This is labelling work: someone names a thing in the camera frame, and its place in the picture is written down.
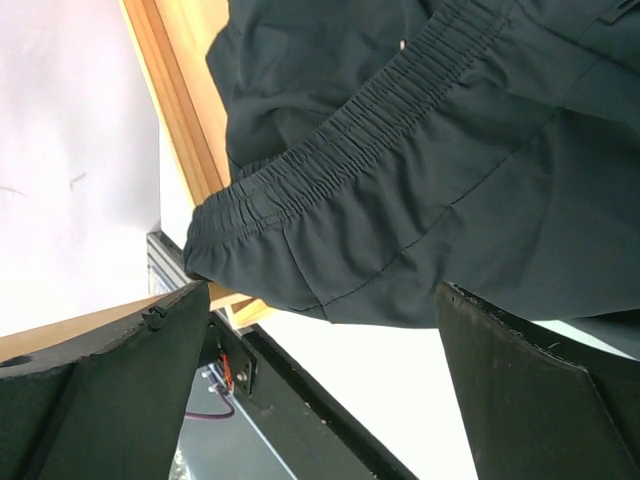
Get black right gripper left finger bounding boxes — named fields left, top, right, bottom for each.
left=1, top=282, right=210, bottom=479

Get wooden rack base tray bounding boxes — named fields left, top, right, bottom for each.
left=0, top=0, right=276, bottom=354

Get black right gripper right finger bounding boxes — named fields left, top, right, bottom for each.
left=435, top=283, right=639, bottom=479

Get dark green shorts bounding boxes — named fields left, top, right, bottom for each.
left=183, top=1, right=639, bottom=328

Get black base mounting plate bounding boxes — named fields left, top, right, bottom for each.
left=200, top=312, right=415, bottom=479

